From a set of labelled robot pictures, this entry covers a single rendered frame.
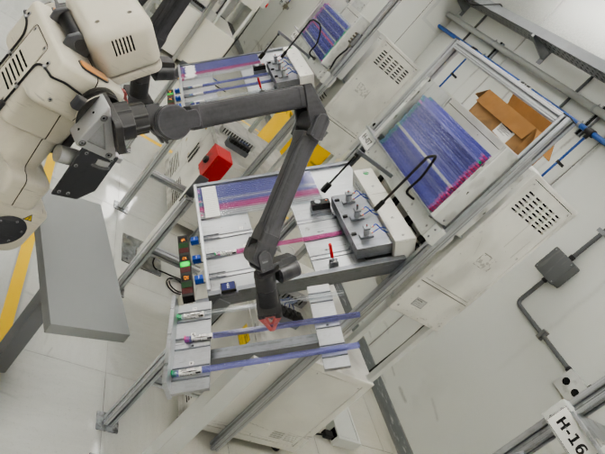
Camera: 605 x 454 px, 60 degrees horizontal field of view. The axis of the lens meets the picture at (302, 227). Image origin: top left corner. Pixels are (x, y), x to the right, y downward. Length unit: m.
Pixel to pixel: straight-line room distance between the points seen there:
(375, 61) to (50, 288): 2.17
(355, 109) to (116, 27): 2.13
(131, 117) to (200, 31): 5.09
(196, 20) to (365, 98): 3.37
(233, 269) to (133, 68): 0.86
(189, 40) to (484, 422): 4.85
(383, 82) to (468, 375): 1.81
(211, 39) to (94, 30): 5.06
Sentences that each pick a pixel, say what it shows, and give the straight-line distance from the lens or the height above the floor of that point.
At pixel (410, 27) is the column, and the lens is 5.11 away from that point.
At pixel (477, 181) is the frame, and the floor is 1.57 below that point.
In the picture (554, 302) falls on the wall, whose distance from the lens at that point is 3.26.
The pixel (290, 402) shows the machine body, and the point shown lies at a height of 0.37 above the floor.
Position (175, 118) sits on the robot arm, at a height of 1.27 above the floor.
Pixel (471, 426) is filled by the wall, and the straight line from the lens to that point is 3.32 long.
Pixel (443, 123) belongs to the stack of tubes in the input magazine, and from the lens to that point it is 2.05.
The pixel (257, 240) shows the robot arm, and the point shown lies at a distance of 1.35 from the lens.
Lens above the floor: 1.68
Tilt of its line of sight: 20 degrees down
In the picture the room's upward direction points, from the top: 43 degrees clockwise
